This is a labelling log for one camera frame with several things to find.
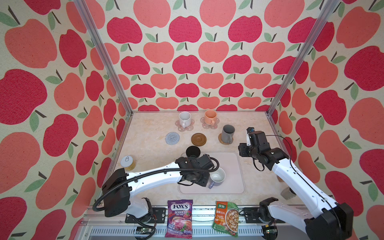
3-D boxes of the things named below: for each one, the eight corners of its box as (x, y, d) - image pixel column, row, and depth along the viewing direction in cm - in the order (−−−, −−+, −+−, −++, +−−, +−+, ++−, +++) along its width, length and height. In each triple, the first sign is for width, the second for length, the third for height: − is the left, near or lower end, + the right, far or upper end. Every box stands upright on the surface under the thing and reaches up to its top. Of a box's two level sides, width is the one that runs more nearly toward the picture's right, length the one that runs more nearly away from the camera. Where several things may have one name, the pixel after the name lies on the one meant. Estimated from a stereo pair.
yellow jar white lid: (122, 171, 92) (118, 167, 87) (125, 160, 97) (122, 155, 92) (134, 171, 92) (131, 167, 87) (137, 160, 97) (134, 155, 92)
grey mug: (222, 147, 102) (225, 137, 93) (220, 134, 109) (222, 124, 100) (233, 147, 102) (237, 137, 93) (230, 134, 109) (233, 124, 100)
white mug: (179, 130, 110) (178, 123, 104) (180, 118, 118) (179, 111, 112) (191, 130, 110) (191, 123, 104) (191, 118, 118) (191, 111, 112)
